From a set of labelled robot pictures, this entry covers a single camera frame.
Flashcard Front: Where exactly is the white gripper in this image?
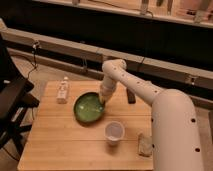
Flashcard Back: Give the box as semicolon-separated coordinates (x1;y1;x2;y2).
99;84;115;106

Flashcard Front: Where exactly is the green ceramic bowl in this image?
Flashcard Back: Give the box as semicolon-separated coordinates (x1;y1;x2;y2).
73;92;105;123

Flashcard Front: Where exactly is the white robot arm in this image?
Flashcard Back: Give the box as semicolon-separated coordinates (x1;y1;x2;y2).
100;59;204;171

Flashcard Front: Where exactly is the dark rectangular block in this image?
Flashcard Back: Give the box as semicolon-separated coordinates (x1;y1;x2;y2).
126;89;136;104

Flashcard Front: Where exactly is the small white bottle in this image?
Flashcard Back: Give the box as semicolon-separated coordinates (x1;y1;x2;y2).
56;77;69;104

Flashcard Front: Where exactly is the beige sponge block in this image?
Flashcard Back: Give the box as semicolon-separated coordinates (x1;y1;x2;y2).
138;133;152;157

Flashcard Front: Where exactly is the black chair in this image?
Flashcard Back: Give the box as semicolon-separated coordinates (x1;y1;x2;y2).
0;34;39;155

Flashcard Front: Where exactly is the black cable on wall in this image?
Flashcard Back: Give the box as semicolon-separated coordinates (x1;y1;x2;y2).
26;40;41;80

